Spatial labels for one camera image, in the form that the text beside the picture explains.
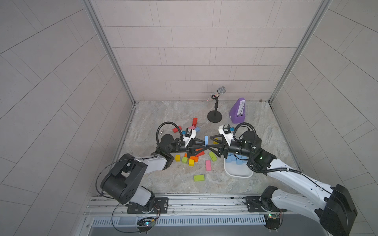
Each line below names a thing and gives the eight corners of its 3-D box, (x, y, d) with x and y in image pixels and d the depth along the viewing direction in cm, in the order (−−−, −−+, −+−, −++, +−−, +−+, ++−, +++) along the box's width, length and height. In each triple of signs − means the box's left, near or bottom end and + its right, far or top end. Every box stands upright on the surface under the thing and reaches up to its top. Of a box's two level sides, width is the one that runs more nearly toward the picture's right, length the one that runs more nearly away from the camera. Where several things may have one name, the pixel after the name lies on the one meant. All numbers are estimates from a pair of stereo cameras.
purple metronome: (230, 123, 106) (236, 106, 92) (229, 114, 111) (234, 97, 97) (242, 123, 106) (250, 106, 92) (240, 114, 111) (247, 97, 97)
